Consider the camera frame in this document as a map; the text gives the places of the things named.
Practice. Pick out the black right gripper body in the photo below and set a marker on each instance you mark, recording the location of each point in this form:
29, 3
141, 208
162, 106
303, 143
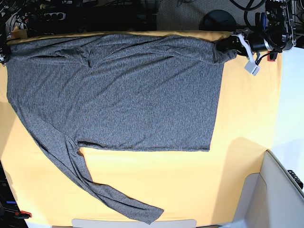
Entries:
4, 54

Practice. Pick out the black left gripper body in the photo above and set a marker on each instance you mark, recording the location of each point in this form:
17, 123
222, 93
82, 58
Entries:
256, 42

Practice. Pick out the grey long-sleeve shirt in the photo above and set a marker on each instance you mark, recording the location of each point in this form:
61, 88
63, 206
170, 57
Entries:
116, 92

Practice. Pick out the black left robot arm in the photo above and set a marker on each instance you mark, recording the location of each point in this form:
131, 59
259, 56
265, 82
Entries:
269, 27

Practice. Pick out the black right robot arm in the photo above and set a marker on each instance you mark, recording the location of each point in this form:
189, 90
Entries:
3, 35

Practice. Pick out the red black clamp right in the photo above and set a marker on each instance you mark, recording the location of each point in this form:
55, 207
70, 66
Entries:
272, 55

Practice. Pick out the red black clamp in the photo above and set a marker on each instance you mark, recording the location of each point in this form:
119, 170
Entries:
22, 215
272, 55

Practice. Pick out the black round chair base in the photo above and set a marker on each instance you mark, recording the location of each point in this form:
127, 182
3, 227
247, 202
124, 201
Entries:
218, 20

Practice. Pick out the black power strip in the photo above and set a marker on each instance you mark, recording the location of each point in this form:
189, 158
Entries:
46, 17

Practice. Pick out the black remote control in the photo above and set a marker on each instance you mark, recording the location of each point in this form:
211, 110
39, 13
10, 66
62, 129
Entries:
296, 179

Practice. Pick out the white plastic bin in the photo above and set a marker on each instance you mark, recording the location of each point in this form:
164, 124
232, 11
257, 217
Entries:
270, 198

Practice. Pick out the red black clamp left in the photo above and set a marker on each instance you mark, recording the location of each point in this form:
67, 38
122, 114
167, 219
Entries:
22, 215

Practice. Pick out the grey tray edge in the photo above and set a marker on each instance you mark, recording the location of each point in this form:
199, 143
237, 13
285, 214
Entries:
84, 223

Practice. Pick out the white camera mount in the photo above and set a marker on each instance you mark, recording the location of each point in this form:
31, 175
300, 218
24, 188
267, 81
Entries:
251, 66

